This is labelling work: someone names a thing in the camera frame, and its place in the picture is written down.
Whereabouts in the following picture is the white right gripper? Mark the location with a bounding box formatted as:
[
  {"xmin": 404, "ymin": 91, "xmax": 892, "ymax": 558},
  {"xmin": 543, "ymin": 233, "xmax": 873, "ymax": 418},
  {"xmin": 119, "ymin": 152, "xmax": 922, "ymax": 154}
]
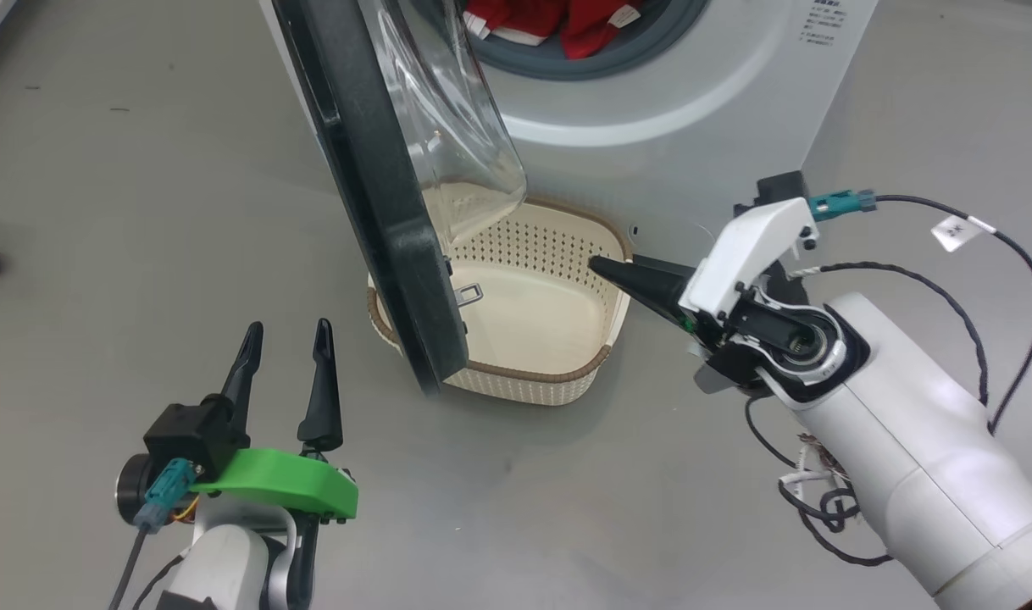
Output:
[{"xmin": 588, "ymin": 197, "xmax": 826, "ymax": 395}]

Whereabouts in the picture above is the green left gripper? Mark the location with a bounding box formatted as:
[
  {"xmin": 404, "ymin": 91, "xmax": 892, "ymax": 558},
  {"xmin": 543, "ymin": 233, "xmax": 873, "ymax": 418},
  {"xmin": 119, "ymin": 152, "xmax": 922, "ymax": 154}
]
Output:
[{"xmin": 190, "ymin": 319, "xmax": 358, "ymax": 519}]

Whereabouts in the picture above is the black rimmed glass washer door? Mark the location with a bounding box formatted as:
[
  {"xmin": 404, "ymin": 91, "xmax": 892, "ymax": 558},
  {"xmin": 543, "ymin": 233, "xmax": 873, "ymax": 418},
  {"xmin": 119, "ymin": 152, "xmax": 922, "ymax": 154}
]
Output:
[{"xmin": 272, "ymin": 0, "xmax": 530, "ymax": 397}]

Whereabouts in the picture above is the red and white garment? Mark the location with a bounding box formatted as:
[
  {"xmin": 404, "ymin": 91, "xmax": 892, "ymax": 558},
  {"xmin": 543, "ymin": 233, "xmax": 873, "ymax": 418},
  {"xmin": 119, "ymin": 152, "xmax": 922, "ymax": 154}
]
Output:
[{"xmin": 463, "ymin": 0, "xmax": 644, "ymax": 60}]

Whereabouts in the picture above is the cream perforated laundry basket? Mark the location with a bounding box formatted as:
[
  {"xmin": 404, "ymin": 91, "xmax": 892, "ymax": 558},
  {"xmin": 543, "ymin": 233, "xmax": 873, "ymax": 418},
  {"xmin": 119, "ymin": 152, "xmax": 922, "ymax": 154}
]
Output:
[{"xmin": 367, "ymin": 197, "xmax": 634, "ymax": 407}]

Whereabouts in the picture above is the white front-load washing machine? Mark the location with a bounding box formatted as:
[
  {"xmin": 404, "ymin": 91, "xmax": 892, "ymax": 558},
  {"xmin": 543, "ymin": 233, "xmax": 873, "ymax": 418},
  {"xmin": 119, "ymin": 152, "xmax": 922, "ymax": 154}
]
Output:
[{"xmin": 258, "ymin": 0, "xmax": 881, "ymax": 263}]

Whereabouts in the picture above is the braided black arm cable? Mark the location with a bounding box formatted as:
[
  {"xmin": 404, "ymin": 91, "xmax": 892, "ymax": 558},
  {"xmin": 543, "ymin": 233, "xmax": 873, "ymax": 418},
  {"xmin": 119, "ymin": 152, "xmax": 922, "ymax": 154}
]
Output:
[{"xmin": 789, "ymin": 263, "xmax": 991, "ymax": 408}]

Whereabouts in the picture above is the left camera cable teal plug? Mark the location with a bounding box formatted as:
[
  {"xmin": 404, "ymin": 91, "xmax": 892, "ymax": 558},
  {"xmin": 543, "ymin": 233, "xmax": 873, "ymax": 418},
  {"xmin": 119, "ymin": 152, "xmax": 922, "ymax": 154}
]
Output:
[{"xmin": 108, "ymin": 459, "xmax": 197, "ymax": 610}]

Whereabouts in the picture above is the black and white cable bundle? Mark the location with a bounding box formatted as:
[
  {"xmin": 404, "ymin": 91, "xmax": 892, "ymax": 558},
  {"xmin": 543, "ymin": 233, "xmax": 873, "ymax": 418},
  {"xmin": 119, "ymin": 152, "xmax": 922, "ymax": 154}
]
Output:
[{"xmin": 745, "ymin": 396, "xmax": 894, "ymax": 567}]

